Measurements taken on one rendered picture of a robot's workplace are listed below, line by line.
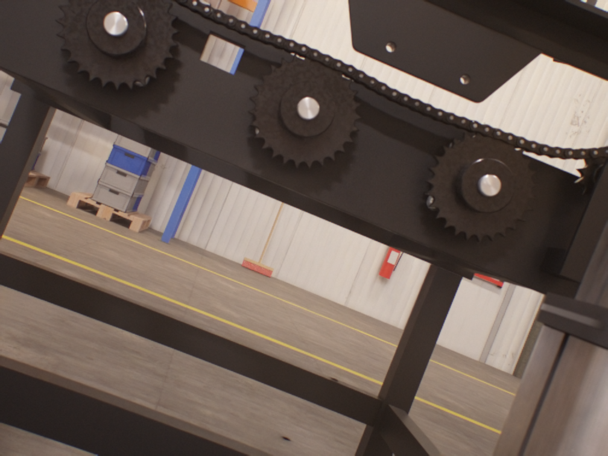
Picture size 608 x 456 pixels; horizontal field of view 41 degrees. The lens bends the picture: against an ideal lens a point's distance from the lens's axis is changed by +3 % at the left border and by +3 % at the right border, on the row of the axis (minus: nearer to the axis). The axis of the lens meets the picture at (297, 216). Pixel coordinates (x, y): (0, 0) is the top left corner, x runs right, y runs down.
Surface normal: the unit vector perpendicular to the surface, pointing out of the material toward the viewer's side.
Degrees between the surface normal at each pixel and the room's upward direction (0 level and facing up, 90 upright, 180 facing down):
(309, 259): 90
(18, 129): 90
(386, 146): 90
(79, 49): 90
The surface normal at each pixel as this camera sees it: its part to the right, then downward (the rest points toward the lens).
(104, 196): 0.10, 0.02
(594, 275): -0.92, -0.38
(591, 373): -0.88, -0.36
